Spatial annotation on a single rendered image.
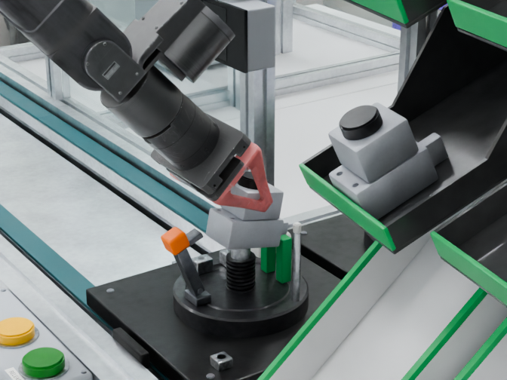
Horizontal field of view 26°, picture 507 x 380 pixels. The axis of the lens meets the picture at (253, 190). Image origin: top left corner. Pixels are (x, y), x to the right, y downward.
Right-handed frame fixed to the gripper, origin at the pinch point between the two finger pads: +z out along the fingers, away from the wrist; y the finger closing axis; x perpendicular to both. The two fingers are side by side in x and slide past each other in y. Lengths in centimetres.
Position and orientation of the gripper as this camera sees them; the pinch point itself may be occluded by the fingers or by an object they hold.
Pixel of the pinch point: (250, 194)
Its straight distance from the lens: 110.1
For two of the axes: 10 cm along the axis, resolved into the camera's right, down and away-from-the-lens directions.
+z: 5.8, 5.2, 6.3
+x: -6.0, 7.9, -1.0
